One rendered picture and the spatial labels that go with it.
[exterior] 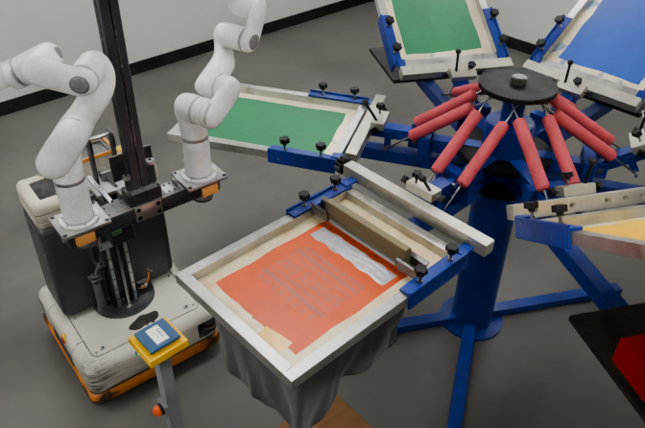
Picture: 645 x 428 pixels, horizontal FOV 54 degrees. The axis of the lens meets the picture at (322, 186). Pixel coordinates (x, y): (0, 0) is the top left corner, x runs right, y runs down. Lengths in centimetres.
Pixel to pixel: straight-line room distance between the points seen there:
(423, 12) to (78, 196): 206
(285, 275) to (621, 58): 200
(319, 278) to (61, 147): 90
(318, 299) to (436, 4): 194
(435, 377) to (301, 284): 120
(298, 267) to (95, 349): 113
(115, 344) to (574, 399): 205
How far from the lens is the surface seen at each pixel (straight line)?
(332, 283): 213
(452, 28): 345
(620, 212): 234
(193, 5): 614
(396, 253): 215
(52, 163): 198
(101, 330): 305
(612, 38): 348
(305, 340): 196
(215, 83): 218
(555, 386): 326
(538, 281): 375
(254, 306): 206
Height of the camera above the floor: 241
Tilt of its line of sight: 34 degrees down
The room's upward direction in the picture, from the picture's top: 1 degrees clockwise
